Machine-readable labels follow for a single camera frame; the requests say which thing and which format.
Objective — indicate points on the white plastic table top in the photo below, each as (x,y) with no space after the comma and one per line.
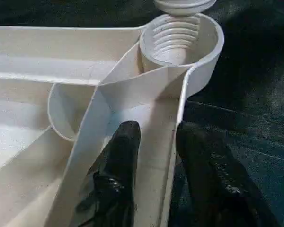
(38,59)

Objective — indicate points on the white plastic table leg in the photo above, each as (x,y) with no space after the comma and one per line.
(184,7)

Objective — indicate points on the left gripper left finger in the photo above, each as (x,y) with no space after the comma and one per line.
(116,177)

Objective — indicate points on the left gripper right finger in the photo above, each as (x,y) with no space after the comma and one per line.
(215,184)

